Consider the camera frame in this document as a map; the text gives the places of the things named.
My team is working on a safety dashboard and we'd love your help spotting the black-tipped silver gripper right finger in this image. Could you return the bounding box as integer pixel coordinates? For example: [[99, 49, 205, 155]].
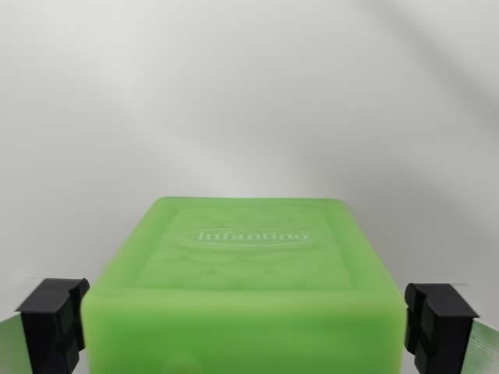
[[403, 282, 499, 374]]

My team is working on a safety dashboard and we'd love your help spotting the green soft infantino cube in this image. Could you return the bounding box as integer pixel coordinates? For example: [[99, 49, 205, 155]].
[[80, 196, 409, 374]]

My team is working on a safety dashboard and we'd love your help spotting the black-tipped silver gripper left finger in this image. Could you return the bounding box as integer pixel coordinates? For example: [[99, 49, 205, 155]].
[[0, 277, 90, 374]]

